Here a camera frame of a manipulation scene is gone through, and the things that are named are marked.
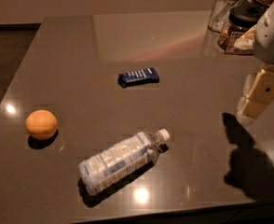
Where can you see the black-lidded glass jar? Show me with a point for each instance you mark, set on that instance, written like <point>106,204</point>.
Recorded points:
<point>240,20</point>

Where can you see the orange fruit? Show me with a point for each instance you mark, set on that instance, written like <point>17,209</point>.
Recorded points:
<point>41,124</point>

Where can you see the clear plastic water bottle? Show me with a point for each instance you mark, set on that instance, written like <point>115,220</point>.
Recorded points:
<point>104,169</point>

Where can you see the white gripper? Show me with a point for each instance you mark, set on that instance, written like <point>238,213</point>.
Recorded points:
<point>271,41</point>

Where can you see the dark blue snack packet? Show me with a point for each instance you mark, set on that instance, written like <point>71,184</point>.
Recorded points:
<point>138,77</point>

